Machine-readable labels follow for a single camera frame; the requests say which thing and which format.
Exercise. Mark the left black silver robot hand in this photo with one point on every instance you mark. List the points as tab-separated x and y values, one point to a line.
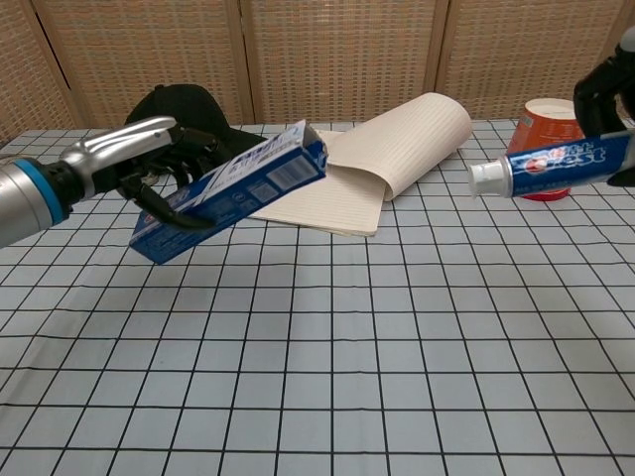
119	149

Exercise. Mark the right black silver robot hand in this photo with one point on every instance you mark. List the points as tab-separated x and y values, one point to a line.
595	99

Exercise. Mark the blue white toothpaste tube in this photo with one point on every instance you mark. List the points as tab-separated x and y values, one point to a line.
550	168

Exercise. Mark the blue toothpaste carton box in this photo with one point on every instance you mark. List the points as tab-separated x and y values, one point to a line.
258	183

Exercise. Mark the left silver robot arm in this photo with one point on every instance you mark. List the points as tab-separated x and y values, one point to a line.
25	198

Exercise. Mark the upturned orange paper cup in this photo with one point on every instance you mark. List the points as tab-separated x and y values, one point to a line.
546	126

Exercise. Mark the black baseball cap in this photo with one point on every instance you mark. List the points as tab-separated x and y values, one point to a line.
183	104

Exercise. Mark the woven rattan screen panel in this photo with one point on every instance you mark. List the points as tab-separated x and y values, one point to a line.
627	20
25	64
149	49
342	49
531	44

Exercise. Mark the open lined paper notebook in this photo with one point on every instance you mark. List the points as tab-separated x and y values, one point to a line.
417	134

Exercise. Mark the blue checked tablecloth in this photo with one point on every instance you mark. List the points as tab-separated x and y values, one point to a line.
317	347

